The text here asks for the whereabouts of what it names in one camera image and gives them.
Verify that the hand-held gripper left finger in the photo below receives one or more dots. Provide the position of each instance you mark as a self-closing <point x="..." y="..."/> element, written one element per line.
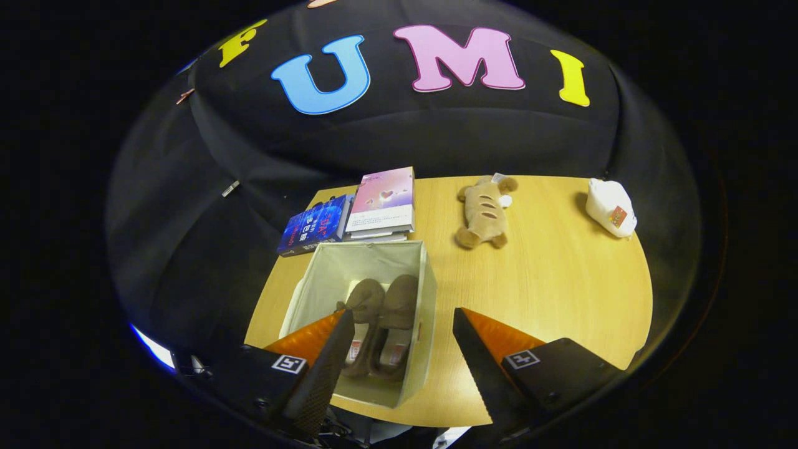
<point x="321" y="380"/>

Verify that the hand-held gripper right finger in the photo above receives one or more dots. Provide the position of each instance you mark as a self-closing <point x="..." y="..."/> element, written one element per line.
<point x="480" y="374"/>

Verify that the cream fabric storage box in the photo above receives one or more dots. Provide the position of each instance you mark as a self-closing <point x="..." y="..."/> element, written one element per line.
<point x="424" y="349"/>

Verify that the brown fuzzy shoe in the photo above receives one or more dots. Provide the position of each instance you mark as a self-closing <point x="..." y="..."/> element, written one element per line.
<point x="368" y="299"/>
<point x="399" y="299"/>

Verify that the white book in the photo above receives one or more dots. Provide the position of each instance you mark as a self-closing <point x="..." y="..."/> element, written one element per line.
<point x="380" y="237"/>

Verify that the blue book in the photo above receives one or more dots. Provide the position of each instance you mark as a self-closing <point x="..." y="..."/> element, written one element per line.
<point x="315" y="226"/>

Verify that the tan bread plush toy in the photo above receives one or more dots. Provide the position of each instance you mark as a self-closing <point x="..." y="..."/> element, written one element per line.
<point x="485" y="212"/>

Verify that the pink book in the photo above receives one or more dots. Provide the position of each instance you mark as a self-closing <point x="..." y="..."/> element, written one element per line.
<point x="383" y="196"/>

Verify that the white plush pouch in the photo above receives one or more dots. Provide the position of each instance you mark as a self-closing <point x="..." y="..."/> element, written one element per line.
<point x="608" y="206"/>

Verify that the silver clip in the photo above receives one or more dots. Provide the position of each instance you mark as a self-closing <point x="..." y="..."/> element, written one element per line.
<point x="230" y="188"/>

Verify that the black backdrop cloth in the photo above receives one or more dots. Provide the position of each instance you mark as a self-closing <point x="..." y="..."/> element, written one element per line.
<point x="436" y="137"/>

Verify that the copper clip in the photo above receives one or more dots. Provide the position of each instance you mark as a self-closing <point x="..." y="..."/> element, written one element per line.
<point x="184" y="95"/>

